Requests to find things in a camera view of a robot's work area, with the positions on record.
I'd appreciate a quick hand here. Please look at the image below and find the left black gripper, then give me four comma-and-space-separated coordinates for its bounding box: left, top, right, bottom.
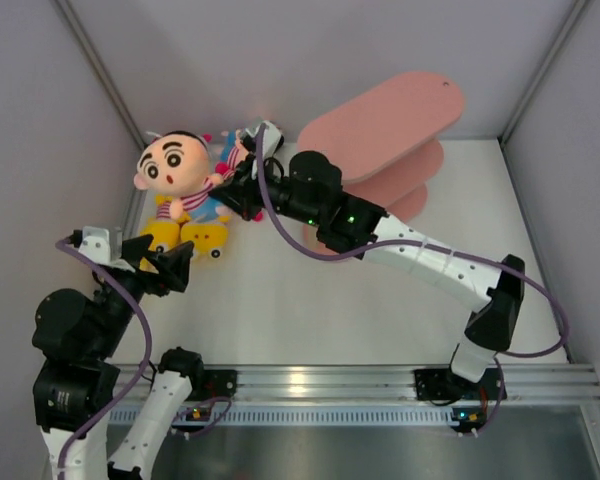
89, 234, 192, 360

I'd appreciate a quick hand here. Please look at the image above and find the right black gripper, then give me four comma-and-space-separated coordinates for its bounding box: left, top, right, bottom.
210, 153, 323, 229

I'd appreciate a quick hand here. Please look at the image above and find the small boy plush doll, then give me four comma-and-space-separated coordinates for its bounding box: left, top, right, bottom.
215, 129, 249, 178

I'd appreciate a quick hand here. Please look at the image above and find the large boy plush doll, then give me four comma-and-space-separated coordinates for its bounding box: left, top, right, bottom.
134, 131, 230, 222

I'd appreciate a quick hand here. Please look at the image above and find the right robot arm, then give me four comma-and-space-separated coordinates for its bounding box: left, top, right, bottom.
210, 151, 525, 397

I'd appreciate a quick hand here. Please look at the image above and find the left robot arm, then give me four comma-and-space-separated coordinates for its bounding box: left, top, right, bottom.
32, 228, 206, 479

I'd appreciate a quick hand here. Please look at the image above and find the pink three-tier shelf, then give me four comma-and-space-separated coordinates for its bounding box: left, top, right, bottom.
297, 69, 466, 259

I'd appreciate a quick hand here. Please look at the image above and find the yellow plush left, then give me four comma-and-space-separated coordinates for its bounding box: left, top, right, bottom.
140, 194, 181, 253

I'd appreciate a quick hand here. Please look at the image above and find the yellow plush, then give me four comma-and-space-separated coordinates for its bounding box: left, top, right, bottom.
180, 216, 229, 260
140, 194, 181, 253

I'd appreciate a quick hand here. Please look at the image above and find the yellow plush right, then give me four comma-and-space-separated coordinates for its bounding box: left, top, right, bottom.
180, 216, 229, 260

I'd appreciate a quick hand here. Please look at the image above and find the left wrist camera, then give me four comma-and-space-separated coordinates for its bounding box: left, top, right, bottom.
78, 226, 122, 266

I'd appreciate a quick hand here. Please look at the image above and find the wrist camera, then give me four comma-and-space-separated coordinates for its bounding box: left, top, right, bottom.
78, 226, 122, 266
239, 120, 285, 157

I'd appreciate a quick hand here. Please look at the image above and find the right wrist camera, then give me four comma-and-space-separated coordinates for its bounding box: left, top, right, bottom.
239, 120, 285, 157

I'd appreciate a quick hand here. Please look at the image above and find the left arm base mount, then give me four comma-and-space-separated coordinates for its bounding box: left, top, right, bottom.
189, 369, 238, 402

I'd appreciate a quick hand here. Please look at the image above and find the white slotted cable duct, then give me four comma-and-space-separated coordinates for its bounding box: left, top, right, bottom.
107, 404, 461, 426

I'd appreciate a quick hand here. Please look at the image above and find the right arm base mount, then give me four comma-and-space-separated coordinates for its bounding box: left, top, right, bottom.
413, 367, 503, 403

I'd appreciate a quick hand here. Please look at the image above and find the aluminium mounting rail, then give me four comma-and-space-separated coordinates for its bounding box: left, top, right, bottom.
112, 363, 600, 402

